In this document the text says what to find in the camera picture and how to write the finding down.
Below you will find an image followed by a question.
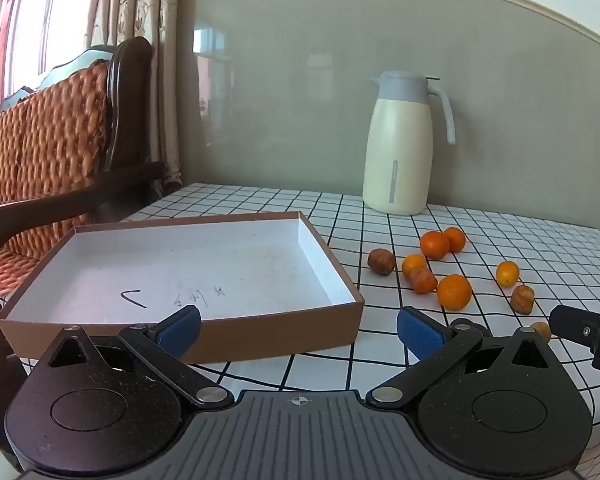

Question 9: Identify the white checkered tablecloth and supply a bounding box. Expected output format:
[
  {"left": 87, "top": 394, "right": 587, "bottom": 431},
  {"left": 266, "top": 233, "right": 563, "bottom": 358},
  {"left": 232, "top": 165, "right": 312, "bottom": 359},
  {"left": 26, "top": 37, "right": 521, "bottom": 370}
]
[{"left": 10, "top": 182, "right": 600, "bottom": 480}]

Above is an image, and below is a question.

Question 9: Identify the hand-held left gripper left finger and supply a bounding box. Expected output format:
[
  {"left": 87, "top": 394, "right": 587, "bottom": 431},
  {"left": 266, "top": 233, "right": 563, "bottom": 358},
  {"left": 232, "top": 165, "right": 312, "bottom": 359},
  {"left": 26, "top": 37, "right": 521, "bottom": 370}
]
[{"left": 39, "top": 306, "right": 235, "bottom": 409}]

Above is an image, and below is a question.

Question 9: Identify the brown cardboard box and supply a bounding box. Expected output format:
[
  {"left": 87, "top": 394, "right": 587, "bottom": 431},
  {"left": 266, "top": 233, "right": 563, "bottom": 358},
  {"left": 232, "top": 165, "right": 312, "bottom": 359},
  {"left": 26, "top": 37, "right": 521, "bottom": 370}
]
[{"left": 0, "top": 211, "right": 366, "bottom": 365}]

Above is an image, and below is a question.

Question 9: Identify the large orange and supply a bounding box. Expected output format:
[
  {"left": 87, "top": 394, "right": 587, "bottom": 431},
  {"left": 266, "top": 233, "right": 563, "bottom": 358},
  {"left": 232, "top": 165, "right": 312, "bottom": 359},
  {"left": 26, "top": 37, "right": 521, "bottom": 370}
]
[{"left": 437, "top": 274, "right": 473, "bottom": 310}]

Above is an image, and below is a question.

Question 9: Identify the cream thermos jug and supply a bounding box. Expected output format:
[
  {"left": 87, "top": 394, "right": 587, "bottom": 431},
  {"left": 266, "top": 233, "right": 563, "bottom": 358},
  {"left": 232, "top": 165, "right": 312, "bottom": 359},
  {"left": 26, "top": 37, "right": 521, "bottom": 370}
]
[{"left": 362, "top": 71, "right": 457, "bottom": 216}]

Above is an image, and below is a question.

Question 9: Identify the wooden sofa with orange cushions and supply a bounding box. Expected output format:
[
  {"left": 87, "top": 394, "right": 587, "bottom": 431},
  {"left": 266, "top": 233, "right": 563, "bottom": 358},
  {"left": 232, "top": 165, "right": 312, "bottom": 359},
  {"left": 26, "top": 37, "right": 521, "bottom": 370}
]
[{"left": 0, "top": 36, "right": 167, "bottom": 466}]

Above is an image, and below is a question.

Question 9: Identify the beige embroidered curtain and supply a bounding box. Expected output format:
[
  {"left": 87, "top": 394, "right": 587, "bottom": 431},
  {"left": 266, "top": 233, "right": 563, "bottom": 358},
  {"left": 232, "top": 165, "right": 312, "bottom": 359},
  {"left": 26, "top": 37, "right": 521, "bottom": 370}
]
[{"left": 87, "top": 0, "right": 183, "bottom": 196}]

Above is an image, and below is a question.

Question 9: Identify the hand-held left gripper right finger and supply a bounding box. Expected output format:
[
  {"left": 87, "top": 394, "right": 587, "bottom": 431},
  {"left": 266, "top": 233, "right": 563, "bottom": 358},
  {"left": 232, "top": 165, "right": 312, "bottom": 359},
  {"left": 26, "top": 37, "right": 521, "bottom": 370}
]
[{"left": 365, "top": 306, "right": 558, "bottom": 409}]

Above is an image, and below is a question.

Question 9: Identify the brown pastry piece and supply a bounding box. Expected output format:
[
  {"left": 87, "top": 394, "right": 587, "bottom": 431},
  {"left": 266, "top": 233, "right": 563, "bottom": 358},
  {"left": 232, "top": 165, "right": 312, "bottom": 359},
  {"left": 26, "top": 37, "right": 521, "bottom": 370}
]
[
  {"left": 510, "top": 285, "right": 535, "bottom": 316},
  {"left": 368, "top": 248, "right": 396, "bottom": 277},
  {"left": 409, "top": 267, "right": 438, "bottom": 295}
]

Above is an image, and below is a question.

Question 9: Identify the window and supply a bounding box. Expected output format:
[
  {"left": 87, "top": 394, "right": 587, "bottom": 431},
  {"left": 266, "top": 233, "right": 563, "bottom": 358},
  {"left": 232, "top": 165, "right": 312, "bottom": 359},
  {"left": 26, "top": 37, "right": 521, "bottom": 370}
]
[{"left": 0, "top": 0, "right": 106, "bottom": 116}]

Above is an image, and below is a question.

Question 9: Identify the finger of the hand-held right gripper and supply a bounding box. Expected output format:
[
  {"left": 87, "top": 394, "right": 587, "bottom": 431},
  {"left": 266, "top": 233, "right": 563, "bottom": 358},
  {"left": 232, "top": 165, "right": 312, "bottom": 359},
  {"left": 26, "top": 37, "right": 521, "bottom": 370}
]
[{"left": 549, "top": 304, "right": 600, "bottom": 372}]

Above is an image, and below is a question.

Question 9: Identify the small yellowish orange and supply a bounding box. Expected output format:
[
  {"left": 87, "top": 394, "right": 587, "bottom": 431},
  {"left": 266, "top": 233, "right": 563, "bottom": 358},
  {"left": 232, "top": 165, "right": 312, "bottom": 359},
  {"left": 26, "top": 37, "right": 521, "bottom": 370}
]
[{"left": 496, "top": 261, "right": 520, "bottom": 289}]

